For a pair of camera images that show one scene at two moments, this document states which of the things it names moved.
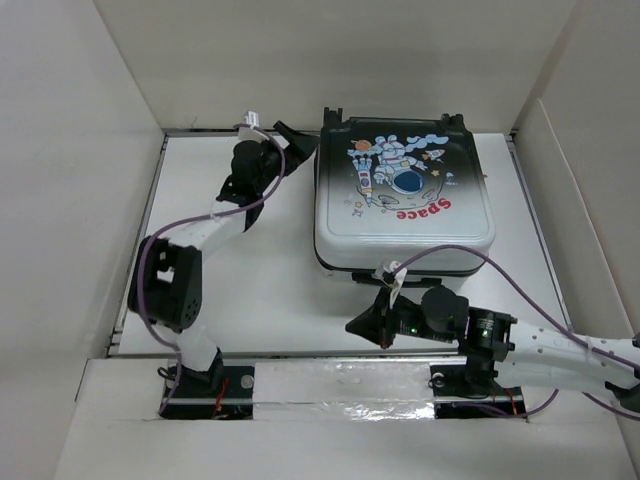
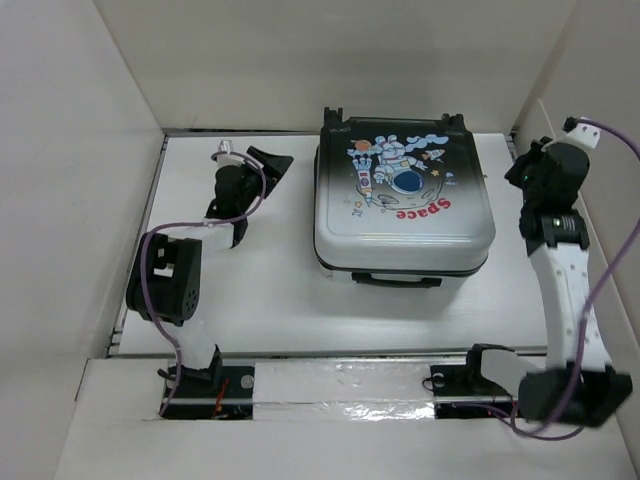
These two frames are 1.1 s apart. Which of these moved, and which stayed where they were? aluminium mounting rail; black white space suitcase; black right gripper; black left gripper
Moved: black right gripper; black left gripper
Stayed: aluminium mounting rail; black white space suitcase
